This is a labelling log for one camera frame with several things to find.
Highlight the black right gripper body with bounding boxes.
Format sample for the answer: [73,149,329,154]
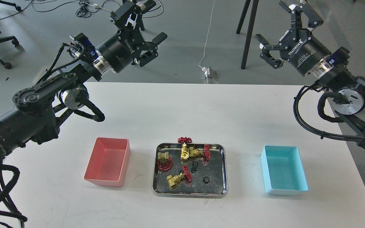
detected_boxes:
[279,29,333,77]

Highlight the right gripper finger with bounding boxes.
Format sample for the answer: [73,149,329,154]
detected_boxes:
[255,34,289,69]
[279,0,324,38]

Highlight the stainless steel tray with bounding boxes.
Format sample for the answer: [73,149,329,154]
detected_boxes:
[152,143,228,198]

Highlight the black cables on floor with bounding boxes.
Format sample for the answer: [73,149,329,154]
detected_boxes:
[0,0,164,22]

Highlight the white power adapter on floor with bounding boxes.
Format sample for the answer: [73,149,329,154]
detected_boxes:
[201,67,218,80]

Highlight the small black gear upper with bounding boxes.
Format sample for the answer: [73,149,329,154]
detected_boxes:
[191,161,199,173]

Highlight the small black gear lower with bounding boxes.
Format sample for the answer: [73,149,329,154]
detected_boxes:
[203,176,210,184]

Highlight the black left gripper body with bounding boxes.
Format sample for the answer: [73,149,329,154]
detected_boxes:
[101,22,146,73]

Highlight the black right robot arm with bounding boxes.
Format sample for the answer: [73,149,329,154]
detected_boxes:
[256,1,365,149]

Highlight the black tripod legs right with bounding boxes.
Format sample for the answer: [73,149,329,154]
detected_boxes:
[236,0,259,69]

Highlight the brass valve upright red handle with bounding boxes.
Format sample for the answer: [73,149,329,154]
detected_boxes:
[177,137,192,162]

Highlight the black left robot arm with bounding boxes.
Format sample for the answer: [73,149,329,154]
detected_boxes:
[0,0,167,228]

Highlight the brass valve side red handle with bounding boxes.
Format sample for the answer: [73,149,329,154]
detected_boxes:
[188,144,211,161]

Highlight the small black gear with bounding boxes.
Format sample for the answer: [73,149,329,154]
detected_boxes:
[191,161,199,173]
[203,176,210,184]

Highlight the light blue plastic box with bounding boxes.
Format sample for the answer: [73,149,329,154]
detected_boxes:
[260,145,309,196]

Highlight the pink plastic box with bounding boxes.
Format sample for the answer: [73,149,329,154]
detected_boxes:
[84,137,131,187]

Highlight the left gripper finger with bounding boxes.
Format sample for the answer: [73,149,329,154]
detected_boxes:
[134,32,168,67]
[110,0,156,30]

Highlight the white cable on floor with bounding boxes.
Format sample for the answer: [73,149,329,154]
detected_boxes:
[198,0,216,84]

